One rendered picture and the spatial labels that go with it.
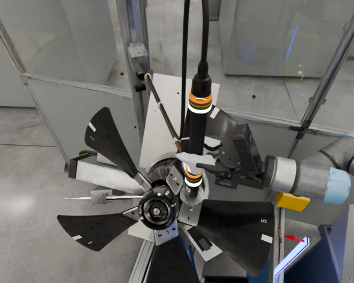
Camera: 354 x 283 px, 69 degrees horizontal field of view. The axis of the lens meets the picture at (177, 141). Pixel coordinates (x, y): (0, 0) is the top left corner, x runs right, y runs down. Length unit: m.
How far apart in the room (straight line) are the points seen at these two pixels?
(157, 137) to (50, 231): 1.48
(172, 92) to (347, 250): 0.80
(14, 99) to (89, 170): 2.34
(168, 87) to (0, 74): 2.34
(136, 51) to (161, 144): 0.38
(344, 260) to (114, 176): 0.83
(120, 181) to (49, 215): 1.44
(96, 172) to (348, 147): 0.81
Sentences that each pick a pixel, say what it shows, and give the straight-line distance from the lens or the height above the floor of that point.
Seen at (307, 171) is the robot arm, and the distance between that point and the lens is 0.60.
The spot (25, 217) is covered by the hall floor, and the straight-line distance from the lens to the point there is 2.47.
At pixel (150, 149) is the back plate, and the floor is 1.13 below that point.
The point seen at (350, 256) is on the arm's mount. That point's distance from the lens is 1.07.
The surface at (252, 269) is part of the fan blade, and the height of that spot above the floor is 1.13.
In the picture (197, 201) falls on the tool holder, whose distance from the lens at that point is 0.74.
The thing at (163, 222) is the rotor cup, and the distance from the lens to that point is 0.82.
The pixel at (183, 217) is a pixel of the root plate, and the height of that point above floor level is 1.19.
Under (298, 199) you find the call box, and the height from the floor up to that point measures 1.07.
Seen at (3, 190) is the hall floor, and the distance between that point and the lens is 2.71.
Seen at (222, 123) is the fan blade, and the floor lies 1.43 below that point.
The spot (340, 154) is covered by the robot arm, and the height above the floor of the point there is 1.46.
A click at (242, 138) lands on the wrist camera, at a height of 1.58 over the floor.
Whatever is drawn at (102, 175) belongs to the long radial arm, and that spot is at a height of 1.12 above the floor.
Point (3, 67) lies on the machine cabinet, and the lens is 3.08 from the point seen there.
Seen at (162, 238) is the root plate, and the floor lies 1.11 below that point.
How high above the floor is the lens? 1.94
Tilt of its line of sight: 48 degrees down
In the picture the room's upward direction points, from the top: straight up
